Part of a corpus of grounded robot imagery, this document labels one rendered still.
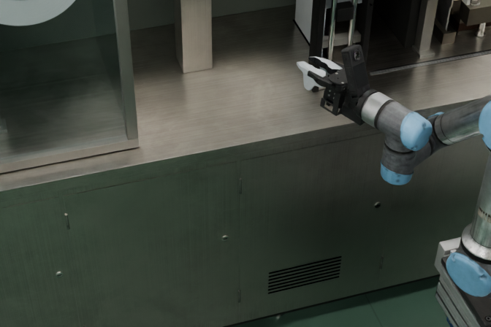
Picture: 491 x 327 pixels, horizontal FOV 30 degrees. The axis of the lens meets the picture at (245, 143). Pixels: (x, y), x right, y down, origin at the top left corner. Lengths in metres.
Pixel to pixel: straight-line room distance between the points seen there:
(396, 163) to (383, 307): 1.26
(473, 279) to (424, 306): 1.25
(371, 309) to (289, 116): 0.96
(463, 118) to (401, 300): 1.34
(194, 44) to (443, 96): 0.73
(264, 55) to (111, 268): 0.78
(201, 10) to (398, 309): 1.31
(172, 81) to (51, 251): 0.60
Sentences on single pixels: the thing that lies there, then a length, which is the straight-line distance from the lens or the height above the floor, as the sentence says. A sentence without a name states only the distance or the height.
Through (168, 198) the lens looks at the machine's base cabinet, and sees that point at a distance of 2.56.
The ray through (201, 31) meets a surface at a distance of 2.65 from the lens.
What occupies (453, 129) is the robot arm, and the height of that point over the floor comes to 1.20.
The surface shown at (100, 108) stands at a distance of 2.37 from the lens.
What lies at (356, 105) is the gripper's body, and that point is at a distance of 2.08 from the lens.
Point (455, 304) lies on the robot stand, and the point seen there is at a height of 0.67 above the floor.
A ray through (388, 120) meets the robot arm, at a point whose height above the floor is 1.24.
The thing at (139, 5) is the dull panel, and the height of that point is 0.99.
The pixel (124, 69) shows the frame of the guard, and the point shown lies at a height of 1.16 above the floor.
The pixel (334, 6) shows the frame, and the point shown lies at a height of 1.18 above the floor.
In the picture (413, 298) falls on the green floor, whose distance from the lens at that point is 3.32.
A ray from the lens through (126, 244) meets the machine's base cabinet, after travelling 2.65.
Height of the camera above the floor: 2.50
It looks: 41 degrees down
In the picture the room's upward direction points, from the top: 1 degrees clockwise
